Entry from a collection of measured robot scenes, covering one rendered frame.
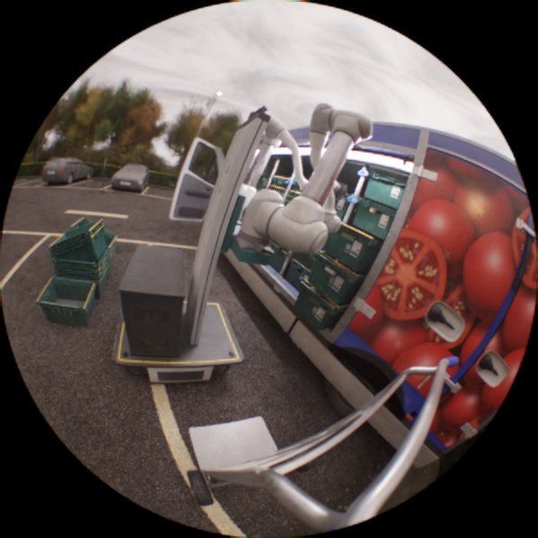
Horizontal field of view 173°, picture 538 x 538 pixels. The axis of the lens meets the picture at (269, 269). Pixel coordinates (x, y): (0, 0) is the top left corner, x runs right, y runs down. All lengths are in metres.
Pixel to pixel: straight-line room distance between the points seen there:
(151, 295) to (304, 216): 0.75
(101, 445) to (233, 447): 0.88
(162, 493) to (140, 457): 0.26
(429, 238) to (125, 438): 2.24
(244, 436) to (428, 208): 1.94
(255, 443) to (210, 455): 0.33
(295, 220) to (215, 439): 1.39
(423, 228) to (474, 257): 0.39
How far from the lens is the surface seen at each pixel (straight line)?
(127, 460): 1.42
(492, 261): 1.31
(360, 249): 1.22
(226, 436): 1.42
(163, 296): 0.89
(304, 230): 0.64
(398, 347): 1.30
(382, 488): 0.22
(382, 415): 1.59
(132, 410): 1.47
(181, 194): 3.74
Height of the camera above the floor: 1.37
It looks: 21 degrees down
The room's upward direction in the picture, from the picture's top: 22 degrees clockwise
